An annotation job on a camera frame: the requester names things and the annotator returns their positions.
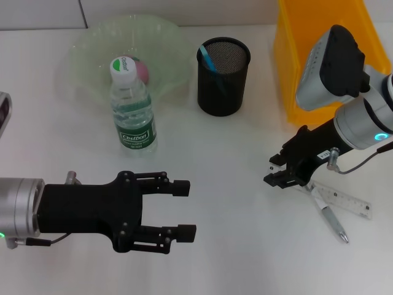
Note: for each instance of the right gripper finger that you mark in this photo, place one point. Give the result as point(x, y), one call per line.
point(278, 159)
point(277, 180)

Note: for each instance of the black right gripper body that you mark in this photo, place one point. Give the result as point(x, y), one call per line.
point(313, 147)

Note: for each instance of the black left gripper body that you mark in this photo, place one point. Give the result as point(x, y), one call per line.
point(92, 209)

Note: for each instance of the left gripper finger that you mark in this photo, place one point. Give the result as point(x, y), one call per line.
point(185, 233)
point(179, 188)

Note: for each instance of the transparent plastic ruler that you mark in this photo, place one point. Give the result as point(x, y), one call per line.
point(347, 198)

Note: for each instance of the clear green label water bottle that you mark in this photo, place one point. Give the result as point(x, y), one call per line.
point(135, 138)

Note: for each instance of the blue sheathed scissors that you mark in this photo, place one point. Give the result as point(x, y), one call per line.
point(208, 60)

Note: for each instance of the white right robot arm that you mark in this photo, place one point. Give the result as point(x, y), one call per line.
point(362, 123)

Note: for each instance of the white grey ballpoint pen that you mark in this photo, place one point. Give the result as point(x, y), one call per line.
point(333, 219)

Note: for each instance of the black mesh pen holder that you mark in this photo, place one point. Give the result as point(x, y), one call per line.
point(221, 98)

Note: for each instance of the pink peach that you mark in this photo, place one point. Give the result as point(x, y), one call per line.
point(142, 72)

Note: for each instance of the green glass fruit plate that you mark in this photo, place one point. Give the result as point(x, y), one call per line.
point(92, 46)

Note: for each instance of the yellow plastic storage bin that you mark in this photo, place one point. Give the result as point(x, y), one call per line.
point(288, 77)

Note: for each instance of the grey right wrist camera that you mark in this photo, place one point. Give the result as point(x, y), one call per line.
point(334, 67)

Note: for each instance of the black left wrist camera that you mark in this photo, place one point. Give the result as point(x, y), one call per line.
point(4, 113)

